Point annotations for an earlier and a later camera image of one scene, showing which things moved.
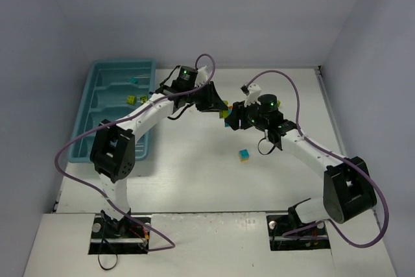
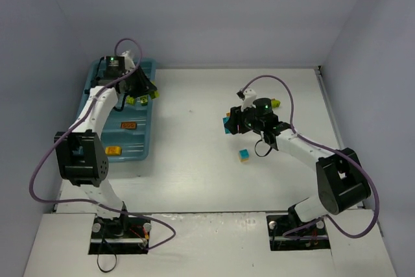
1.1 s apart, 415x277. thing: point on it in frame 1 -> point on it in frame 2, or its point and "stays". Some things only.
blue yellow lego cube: [244, 156] stays
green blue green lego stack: [131, 99] stays
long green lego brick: [224, 113] -> [154, 95]
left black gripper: [205, 96] -> [142, 82]
